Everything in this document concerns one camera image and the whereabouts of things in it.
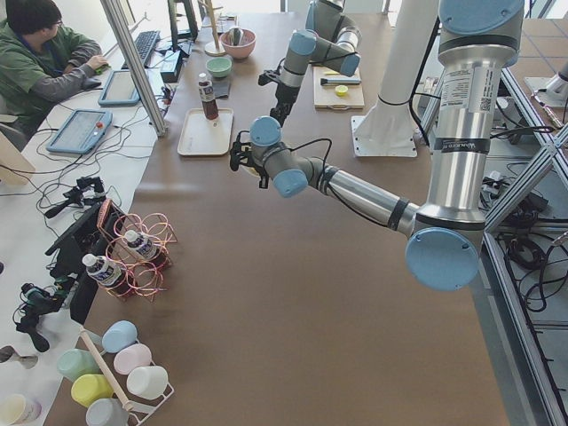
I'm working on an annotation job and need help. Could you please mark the copper wire bottle rack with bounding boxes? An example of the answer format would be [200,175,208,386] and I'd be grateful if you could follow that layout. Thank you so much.
[97,200,178,302]

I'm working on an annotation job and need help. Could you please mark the metal ice scoop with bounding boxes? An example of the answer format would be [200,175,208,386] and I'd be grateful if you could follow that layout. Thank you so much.
[226,26,245,46]

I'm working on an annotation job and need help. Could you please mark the white cup rack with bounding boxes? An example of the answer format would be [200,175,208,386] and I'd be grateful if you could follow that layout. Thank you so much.
[79,326,176,425]

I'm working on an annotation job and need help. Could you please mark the yellow cup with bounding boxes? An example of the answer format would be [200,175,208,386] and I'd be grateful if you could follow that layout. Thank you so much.
[70,374,114,407]

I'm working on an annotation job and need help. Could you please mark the grey cup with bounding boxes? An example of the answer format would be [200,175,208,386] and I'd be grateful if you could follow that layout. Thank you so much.
[85,398,129,426]

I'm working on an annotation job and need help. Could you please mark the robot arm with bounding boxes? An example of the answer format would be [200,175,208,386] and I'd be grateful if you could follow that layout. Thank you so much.
[230,1,524,291]
[258,0,361,124]

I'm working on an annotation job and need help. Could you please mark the half lemon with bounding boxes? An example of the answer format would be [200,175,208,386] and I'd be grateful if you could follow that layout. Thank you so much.
[335,85,349,98]

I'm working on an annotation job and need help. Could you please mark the seated person green jacket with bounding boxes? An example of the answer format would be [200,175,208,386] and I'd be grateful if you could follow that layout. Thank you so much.
[1,1,108,138]

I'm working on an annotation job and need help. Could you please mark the dark tea bottle on tray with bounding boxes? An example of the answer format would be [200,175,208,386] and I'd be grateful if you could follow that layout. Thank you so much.
[198,73,219,120]

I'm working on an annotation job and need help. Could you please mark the pink bowl with ice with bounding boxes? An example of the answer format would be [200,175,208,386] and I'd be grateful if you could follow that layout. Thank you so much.
[219,28,256,59]

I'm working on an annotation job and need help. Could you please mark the black keyboard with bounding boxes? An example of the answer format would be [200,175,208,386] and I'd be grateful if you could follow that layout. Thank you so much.
[134,30,161,67]

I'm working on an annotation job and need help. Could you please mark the pink cup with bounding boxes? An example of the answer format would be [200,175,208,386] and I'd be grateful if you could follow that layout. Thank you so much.
[114,343,152,375]

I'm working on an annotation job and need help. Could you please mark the wooden cutting board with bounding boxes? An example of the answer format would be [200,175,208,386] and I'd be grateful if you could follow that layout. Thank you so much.
[312,67,365,110]

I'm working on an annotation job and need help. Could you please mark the green bowl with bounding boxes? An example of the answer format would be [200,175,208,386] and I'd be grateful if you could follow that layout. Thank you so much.
[206,57,233,79]

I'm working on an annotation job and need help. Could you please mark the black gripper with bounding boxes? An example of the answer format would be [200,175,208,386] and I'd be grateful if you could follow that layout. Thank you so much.
[270,82,300,127]
[230,148,269,189]

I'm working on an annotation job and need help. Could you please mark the white cup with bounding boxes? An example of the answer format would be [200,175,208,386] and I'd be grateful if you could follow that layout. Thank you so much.
[126,366,169,400]

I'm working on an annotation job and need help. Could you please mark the cream rabbit tray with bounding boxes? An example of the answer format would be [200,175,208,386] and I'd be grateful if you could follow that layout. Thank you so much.
[177,108,233,156]

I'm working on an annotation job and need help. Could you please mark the tea bottle in rack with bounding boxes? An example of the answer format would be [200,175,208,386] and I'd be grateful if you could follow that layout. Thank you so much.
[82,254,126,288]
[123,230,160,261]

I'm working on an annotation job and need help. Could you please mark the wooden mug tree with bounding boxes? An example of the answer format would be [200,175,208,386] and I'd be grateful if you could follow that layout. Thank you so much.
[199,0,226,57]

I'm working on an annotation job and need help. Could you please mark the braided donut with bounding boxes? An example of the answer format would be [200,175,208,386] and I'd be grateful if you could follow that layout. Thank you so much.
[245,166,260,178]

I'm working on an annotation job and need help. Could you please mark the steel muddler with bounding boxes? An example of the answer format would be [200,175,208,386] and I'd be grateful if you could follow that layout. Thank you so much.
[319,77,361,86]

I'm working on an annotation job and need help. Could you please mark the green cup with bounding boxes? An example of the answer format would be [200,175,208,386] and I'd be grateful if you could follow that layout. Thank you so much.
[57,348,101,383]

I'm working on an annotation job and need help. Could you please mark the blue cup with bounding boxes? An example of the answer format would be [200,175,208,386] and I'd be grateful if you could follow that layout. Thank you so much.
[102,320,138,353]

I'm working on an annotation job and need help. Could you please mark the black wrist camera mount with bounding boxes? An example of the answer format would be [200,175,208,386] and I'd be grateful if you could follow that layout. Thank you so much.
[257,69,281,86]

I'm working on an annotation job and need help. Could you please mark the blue teach pendant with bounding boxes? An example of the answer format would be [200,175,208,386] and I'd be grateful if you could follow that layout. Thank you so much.
[98,70,140,107]
[46,109,113,154]

